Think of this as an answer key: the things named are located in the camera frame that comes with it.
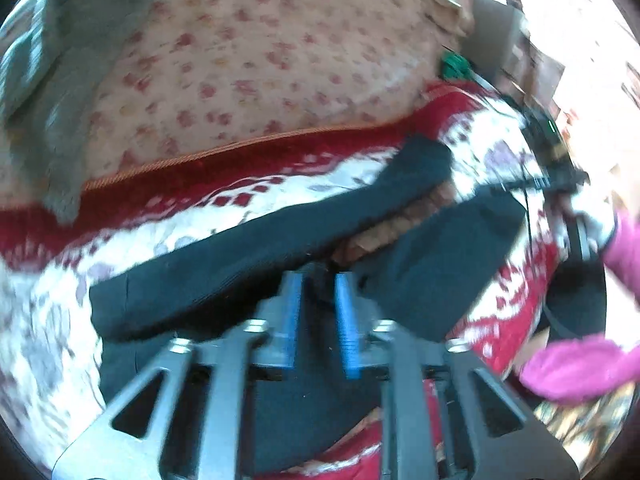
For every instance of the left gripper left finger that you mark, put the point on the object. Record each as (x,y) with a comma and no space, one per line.
(261,348)

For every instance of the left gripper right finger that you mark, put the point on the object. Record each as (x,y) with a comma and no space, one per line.
(446,415)

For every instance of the black pants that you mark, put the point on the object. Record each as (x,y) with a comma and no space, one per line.
(426,281)

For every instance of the pink sleeve right forearm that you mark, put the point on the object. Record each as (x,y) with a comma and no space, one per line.
(622,253)

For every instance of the pink sleeve left forearm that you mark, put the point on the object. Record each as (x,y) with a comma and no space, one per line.
(578,370)

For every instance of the right hand white glove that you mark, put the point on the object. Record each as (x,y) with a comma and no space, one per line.
(596,209)

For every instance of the green object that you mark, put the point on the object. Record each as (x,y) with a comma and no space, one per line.
(454,66)

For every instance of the red white floral blanket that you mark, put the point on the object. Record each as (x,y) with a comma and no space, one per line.
(50,352)

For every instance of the floral beige quilt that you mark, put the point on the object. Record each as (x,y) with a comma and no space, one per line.
(204,74)

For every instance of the grey knit sweater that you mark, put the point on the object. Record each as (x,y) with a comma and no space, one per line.
(54,56)

